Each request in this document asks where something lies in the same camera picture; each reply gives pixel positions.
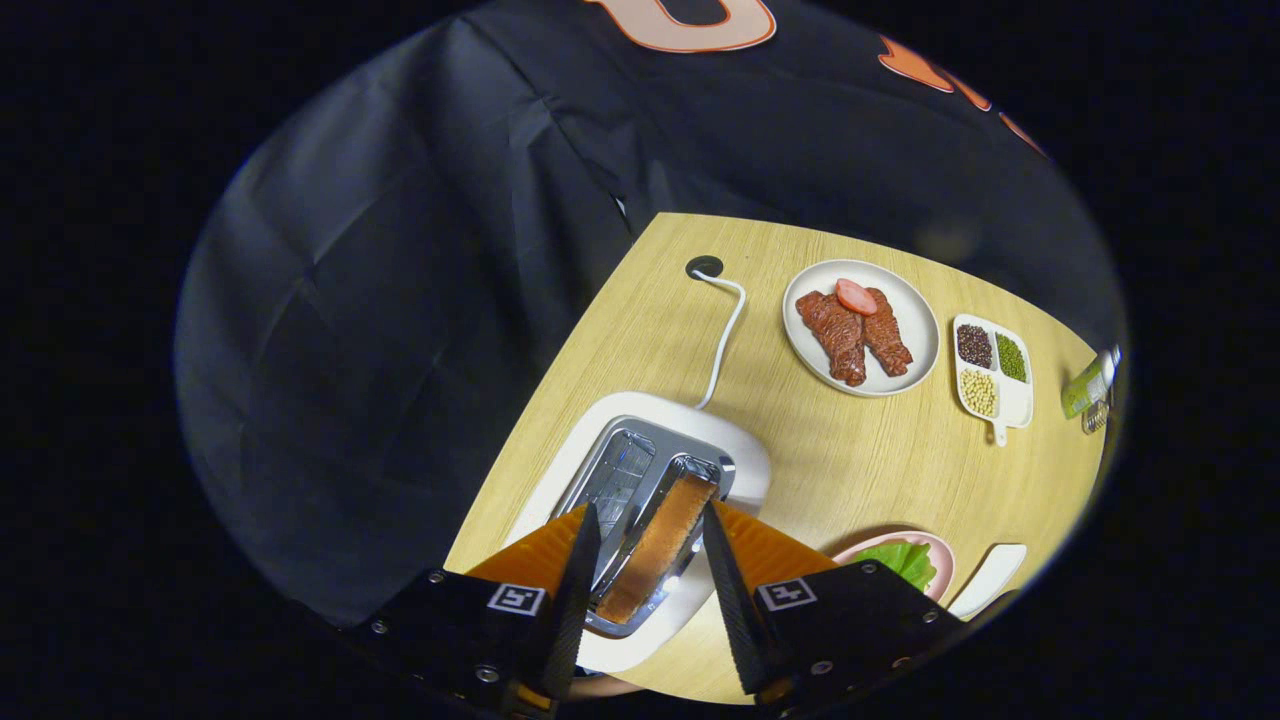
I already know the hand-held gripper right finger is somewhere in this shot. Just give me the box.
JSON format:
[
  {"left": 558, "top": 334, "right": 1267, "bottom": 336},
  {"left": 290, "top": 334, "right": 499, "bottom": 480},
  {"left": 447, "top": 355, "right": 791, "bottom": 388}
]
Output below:
[{"left": 702, "top": 500, "right": 966, "bottom": 716}]

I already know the white divided dish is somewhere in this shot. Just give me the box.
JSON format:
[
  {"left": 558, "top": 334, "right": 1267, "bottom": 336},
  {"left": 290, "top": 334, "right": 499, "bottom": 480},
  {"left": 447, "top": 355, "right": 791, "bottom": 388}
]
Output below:
[{"left": 952, "top": 313, "right": 1035, "bottom": 448}]

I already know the pile of yellow soybeans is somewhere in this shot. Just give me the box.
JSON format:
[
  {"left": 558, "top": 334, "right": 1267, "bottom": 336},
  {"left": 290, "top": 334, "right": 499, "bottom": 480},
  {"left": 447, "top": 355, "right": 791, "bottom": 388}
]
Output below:
[{"left": 959, "top": 368, "right": 999, "bottom": 419}]

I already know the white rounded rectangular plate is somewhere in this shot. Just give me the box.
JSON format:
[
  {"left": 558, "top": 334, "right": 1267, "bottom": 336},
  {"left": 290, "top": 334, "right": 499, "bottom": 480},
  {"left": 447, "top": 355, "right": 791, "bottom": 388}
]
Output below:
[{"left": 945, "top": 543, "right": 1029, "bottom": 621}]

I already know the pink plate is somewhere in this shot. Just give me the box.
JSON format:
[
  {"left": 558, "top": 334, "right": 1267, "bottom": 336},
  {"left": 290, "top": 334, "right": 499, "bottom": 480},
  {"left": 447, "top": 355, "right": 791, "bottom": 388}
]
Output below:
[{"left": 830, "top": 529, "right": 956, "bottom": 603}]

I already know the green label drink bottle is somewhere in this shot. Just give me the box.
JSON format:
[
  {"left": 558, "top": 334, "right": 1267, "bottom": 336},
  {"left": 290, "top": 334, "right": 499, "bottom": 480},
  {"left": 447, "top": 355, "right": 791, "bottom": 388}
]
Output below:
[{"left": 1060, "top": 345, "right": 1123, "bottom": 421}]

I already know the black backdrop cloth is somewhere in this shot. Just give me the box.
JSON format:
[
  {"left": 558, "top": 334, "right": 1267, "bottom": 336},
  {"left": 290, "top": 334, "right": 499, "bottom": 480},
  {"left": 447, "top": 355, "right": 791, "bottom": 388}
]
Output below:
[{"left": 172, "top": 0, "right": 1126, "bottom": 626}]

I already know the round white plate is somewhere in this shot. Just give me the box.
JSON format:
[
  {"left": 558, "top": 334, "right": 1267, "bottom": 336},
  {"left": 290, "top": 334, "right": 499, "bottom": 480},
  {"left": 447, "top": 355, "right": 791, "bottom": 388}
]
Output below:
[{"left": 781, "top": 259, "right": 941, "bottom": 398}]

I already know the white toaster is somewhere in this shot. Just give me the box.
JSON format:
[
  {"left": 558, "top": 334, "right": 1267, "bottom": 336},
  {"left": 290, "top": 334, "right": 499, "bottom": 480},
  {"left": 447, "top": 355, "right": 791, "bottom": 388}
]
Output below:
[{"left": 500, "top": 390, "right": 773, "bottom": 676}]

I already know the toasted bread slice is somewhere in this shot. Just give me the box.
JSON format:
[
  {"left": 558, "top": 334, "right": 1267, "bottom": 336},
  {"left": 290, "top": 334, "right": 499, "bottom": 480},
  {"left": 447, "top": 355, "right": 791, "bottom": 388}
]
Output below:
[{"left": 594, "top": 474, "right": 717, "bottom": 626}]

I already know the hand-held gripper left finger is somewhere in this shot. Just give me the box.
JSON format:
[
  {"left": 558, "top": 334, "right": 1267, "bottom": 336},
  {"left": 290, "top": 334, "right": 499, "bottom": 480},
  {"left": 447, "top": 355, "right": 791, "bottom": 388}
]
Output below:
[{"left": 340, "top": 503, "right": 603, "bottom": 720}]

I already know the green lettuce leaf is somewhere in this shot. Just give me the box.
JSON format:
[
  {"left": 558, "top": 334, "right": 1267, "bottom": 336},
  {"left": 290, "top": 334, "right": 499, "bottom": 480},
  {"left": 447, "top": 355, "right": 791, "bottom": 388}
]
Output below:
[{"left": 852, "top": 541, "right": 938, "bottom": 593}]

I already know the brown meat piece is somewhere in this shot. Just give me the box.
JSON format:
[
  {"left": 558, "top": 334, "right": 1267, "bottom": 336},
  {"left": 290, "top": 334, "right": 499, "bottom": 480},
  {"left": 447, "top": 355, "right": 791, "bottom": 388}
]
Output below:
[
  {"left": 795, "top": 289, "right": 867, "bottom": 388},
  {"left": 860, "top": 287, "right": 914, "bottom": 378}
]

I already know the white power cable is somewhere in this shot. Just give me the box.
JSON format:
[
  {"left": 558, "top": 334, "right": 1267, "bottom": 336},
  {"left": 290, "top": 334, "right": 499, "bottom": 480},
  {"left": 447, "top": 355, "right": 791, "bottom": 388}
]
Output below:
[{"left": 690, "top": 270, "right": 748, "bottom": 411}]

